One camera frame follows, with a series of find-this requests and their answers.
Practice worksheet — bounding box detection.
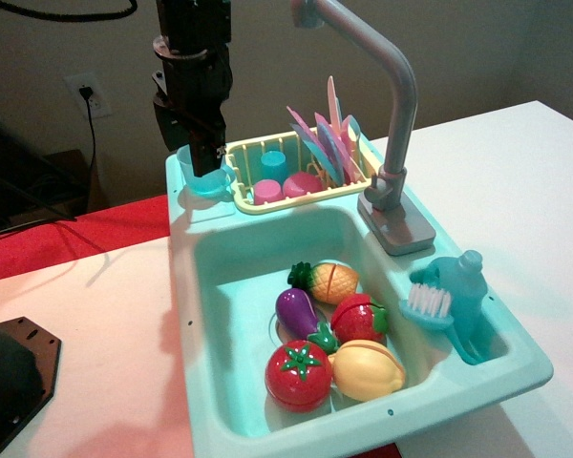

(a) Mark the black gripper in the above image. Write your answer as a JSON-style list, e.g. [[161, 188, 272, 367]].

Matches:
[[152, 45, 233, 177]]

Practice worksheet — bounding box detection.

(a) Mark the translucent blue toy cup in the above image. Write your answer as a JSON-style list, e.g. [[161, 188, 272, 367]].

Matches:
[[176, 145, 236, 197]]

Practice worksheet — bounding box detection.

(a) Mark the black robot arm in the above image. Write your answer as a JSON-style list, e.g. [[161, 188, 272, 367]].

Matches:
[[153, 1, 233, 177]]

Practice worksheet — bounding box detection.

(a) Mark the blue cup in rack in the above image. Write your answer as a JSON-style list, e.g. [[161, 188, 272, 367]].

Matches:
[[261, 150, 288, 184]]

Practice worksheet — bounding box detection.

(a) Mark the pink cup left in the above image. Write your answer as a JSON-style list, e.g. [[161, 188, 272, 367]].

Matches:
[[253, 179, 284, 205]]

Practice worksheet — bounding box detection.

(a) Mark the pink cup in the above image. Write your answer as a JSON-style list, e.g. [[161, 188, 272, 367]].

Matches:
[[253, 179, 284, 205], [283, 171, 324, 198]]

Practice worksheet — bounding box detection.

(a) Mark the pink cup right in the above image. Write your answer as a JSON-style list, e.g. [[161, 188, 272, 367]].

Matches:
[[283, 171, 324, 198]]

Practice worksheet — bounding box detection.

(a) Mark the mint green toy sink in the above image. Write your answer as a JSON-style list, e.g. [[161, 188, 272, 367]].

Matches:
[[166, 155, 553, 457]]

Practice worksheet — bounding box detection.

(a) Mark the yellow dish rack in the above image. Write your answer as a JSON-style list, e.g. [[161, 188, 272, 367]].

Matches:
[[225, 132, 381, 215]]

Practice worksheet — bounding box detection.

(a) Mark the pink toy plate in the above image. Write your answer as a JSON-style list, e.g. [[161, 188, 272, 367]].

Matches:
[[286, 106, 325, 163], [340, 114, 361, 164]]

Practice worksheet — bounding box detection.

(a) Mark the blue toy plate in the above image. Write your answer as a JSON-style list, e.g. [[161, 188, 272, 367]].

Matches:
[[317, 120, 350, 186]]

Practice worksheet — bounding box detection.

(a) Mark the peach toy knife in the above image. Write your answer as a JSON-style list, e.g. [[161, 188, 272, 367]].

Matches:
[[327, 75, 342, 135]]

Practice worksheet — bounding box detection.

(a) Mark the pink toy plate right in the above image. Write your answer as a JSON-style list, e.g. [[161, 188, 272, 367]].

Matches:
[[340, 114, 361, 164]]

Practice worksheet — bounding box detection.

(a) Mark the toy pineapple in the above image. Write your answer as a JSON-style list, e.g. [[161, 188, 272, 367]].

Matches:
[[287, 261, 359, 305]]

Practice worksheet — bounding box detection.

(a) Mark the toy eggplant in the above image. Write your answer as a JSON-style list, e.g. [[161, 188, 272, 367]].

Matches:
[[275, 288, 339, 355]]

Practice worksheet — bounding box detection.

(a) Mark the red cloth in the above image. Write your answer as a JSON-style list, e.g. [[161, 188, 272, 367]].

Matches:
[[0, 195, 169, 280]]

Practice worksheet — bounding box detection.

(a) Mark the grey toy faucet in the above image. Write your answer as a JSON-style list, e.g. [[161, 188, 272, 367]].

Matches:
[[291, 1, 435, 256]]

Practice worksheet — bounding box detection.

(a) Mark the toy strawberry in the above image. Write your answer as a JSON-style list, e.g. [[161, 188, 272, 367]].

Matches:
[[330, 293, 389, 344]]

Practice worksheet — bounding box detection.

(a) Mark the toy tomato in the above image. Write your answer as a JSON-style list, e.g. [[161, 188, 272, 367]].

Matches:
[[265, 340, 332, 413]]

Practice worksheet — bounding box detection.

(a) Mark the toy lemon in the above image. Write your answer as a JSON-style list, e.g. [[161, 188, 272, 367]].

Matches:
[[329, 340, 406, 402]]

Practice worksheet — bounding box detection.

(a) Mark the blue dish brush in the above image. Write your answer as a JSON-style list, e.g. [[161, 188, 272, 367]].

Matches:
[[399, 283, 483, 365]]

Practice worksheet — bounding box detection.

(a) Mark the blue soap bottle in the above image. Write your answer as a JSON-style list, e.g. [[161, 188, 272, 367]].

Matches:
[[410, 250, 488, 354]]

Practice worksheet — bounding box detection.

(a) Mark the white wall outlet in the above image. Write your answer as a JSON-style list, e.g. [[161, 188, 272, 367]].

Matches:
[[64, 72, 112, 119]]

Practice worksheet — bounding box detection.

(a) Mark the black power cable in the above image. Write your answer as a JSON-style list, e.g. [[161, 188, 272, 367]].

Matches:
[[78, 85, 99, 185]]

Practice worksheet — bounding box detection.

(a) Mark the black cable overhead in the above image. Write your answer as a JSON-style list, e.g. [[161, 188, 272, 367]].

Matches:
[[0, 0, 138, 23]]

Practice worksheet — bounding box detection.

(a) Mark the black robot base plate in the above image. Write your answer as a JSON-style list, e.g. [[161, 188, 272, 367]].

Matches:
[[0, 317, 61, 453]]

